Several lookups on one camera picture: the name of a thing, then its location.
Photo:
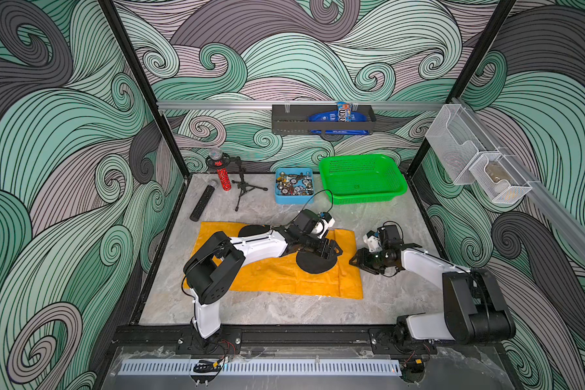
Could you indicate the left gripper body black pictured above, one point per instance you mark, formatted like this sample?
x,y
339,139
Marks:
x,y
311,244

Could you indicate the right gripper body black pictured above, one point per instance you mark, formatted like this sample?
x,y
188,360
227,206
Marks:
x,y
375,261

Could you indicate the yellow pillowcase with print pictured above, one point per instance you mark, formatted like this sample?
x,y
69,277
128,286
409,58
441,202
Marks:
x,y
282,275

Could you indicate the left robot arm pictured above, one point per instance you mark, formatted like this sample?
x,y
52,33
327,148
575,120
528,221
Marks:
x,y
211,271

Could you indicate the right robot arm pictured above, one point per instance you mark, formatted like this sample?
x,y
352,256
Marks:
x,y
474,310

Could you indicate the blue tray of small parts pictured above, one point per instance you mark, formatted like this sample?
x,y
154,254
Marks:
x,y
294,186

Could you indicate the black mini tripod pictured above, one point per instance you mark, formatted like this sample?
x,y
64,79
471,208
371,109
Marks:
x,y
243,186

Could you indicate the green plastic basket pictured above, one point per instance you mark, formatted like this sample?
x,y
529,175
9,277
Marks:
x,y
359,179

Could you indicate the black remote control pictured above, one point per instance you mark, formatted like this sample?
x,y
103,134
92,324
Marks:
x,y
203,201

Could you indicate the blue package on shelf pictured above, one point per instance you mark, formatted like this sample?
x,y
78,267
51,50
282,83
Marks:
x,y
343,113

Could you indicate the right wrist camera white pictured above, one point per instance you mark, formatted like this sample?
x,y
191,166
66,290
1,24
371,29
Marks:
x,y
372,242

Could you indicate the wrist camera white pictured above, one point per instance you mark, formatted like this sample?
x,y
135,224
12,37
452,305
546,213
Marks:
x,y
372,242
326,221

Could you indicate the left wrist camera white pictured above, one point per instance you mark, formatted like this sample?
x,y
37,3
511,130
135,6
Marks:
x,y
326,221

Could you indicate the black wall shelf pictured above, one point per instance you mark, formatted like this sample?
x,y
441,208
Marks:
x,y
295,121

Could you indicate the white perforated cable duct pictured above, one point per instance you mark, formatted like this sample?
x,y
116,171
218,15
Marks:
x,y
255,367

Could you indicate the small clear wall bin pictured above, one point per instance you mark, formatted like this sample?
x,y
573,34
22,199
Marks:
x,y
499,179

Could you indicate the clear plastic wall bin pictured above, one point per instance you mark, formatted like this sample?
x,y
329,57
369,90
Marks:
x,y
458,139

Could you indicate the black base frame rail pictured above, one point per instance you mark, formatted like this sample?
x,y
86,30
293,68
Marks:
x,y
382,337

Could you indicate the aluminium rail back wall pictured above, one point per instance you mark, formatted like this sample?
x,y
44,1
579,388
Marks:
x,y
267,105

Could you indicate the aluminium rail wall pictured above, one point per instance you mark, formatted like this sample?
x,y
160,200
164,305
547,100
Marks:
x,y
267,105
564,223

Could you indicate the aluminium rail right wall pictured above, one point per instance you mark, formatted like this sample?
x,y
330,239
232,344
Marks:
x,y
564,223

